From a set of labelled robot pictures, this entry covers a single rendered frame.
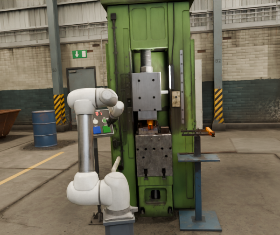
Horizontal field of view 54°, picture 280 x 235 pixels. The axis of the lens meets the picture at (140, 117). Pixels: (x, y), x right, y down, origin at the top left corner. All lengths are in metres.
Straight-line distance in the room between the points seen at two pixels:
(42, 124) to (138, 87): 4.64
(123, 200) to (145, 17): 2.00
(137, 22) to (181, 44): 0.52
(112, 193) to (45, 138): 5.60
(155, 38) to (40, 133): 4.85
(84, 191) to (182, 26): 2.04
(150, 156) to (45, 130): 4.65
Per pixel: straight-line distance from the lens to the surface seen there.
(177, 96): 3.04
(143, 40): 3.08
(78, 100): 1.82
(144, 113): 2.91
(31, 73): 10.48
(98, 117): 2.85
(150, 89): 2.89
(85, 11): 9.96
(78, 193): 1.82
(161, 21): 3.12
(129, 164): 3.17
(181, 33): 3.10
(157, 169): 2.97
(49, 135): 7.28
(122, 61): 3.06
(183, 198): 3.31
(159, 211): 3.15
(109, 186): 1.78
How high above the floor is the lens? 1.43
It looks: 7 degrees down
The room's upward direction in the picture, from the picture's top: 2 degrees counter-clockwise
